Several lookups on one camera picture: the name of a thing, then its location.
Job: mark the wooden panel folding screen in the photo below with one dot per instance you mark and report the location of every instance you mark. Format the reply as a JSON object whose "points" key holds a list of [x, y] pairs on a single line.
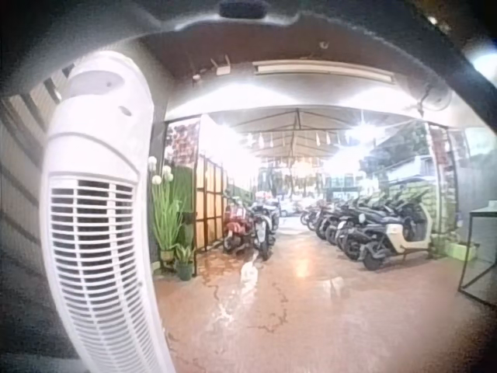
{"points": [[209, 206]]}

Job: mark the white parked car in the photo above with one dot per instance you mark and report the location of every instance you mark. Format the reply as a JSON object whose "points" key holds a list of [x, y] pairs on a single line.
{"points": [[286, 208]]}

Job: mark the red parked scooter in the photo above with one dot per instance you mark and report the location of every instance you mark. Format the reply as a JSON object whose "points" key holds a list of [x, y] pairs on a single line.
{"points": [[235, 229]]}

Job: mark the white and black parked scooter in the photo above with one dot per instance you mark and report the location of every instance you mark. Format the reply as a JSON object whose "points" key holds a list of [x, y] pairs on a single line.
{"points": [[265, 229]]}

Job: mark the tall potted flower plant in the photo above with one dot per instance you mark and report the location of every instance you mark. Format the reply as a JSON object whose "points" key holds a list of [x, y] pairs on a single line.
{"points": [[167, 217]]}

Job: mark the small potted green plant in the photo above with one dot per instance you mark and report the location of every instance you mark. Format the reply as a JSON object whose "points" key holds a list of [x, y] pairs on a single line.
{"points": [[184, 262]]}

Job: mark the row of black parked scooters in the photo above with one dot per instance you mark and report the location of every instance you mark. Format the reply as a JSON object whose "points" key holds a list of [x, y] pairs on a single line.
{"points": [[341, 225]]}

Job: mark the long fluorescent tube light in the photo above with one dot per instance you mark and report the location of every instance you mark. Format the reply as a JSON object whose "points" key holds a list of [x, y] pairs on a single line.
{"points": [[322, 71]]}

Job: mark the white and black electric scooter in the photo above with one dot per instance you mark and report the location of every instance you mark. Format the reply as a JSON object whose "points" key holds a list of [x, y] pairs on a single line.
{"points": [[396, 237]]}

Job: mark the white tower fan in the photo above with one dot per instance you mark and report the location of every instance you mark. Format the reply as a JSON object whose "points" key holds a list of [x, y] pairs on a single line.
{"points": [[93, 217]]}

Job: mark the wall mounted fan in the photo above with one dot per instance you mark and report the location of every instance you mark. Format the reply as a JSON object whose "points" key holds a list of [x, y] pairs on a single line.
{"points": [[435, 99]]}

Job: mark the black metal frame table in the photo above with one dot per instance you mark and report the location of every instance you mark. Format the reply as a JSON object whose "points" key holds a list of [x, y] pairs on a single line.
{"points": [[478, 252]]}

